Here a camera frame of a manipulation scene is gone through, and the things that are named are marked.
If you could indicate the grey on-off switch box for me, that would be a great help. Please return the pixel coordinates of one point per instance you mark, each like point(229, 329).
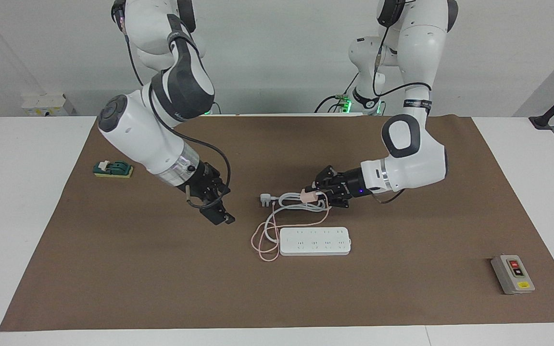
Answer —
point(512, 275)

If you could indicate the pink charger block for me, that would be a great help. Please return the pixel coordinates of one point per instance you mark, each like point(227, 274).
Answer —
point(309, 195)

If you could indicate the brown table mat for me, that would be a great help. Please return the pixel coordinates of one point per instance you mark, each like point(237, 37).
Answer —
point(277, 298)

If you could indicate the white power strip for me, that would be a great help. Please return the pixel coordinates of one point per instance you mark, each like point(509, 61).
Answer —
point(315, 241)

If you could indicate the green knife switch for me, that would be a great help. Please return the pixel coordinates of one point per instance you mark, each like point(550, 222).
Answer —
point(113, 169)

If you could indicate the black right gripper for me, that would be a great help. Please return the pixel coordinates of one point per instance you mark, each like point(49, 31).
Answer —
point(205, 185)

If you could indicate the white background boxes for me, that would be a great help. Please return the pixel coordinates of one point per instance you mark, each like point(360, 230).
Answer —
point(46, 105)

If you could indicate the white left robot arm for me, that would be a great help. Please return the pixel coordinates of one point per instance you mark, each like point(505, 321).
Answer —
point(416, 154)

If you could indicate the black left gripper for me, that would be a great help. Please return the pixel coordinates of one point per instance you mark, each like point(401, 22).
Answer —
point(349, 185)

